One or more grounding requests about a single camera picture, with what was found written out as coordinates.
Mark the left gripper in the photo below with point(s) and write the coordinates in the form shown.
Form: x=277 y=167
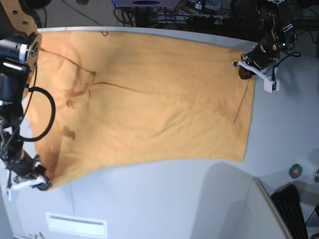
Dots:
x=259 y=57

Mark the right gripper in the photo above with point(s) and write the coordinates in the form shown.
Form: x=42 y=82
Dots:
x=27 y=168

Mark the orange t-shirt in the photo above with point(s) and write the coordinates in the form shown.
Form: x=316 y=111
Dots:
x=128 y=98

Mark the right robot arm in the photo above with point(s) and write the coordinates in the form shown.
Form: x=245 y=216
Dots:
x=19 y=48

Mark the green tape roll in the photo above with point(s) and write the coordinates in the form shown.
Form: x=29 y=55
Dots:
x=295 y=171

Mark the metal knob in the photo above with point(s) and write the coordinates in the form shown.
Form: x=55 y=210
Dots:
x=316 y=176

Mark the black keyboard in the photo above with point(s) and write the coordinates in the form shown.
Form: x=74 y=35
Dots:
x=287 y=202

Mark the white partition panel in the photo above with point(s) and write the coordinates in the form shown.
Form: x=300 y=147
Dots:
x=266 y=222

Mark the white cable slot cover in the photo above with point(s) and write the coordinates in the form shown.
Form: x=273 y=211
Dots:
x=77 y=226

